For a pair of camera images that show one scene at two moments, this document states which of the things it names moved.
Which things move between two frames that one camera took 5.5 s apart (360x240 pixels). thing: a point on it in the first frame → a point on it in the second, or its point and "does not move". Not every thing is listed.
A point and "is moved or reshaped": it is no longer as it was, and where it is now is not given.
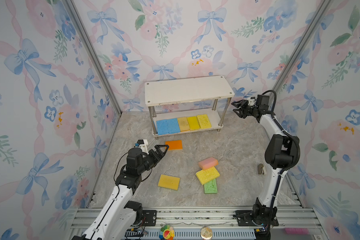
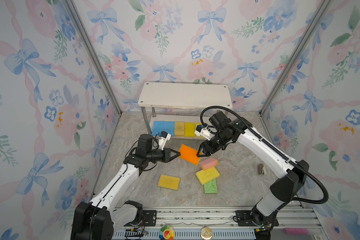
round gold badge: (206, 233) does not move
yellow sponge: (168, 182) does not move
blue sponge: (165, 127) is moved or reshaped
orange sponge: (174, 145) → (189, 154)
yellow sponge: (183, 123) → (179, 129)
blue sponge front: (171, 126) does not move
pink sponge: (208, 163) does not move
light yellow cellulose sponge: (206, 175) does not move
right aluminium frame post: (321, 14) does not move
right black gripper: (242, 103) → (209, 150)
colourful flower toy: (166, 233) does not move
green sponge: (210, 187) does not move
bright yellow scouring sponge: (193, 123) → (189, 129)
